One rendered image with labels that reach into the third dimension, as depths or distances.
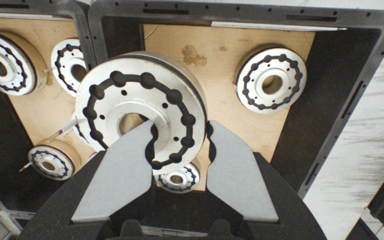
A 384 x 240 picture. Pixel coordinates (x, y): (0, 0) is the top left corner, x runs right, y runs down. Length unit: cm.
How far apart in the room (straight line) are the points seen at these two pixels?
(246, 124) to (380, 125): 42
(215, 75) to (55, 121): 35
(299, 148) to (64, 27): 43
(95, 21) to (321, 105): 29
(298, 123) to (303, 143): 4
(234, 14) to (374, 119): 53
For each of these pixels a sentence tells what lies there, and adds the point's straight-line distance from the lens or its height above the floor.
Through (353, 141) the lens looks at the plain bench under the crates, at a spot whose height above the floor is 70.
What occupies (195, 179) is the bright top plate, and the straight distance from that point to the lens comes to 38.
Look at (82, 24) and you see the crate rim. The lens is 22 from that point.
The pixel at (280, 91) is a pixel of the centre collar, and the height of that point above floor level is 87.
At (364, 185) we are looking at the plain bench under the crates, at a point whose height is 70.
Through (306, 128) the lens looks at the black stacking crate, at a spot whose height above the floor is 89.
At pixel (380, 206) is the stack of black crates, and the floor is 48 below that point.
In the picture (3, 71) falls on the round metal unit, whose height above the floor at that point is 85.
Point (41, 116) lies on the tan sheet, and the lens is 48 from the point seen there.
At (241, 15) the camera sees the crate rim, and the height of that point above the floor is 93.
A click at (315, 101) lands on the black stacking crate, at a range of 29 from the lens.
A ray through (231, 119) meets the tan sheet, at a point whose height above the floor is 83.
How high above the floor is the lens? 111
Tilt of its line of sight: 62 degrees down
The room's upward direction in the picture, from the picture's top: 170 degrees counter-clockwise
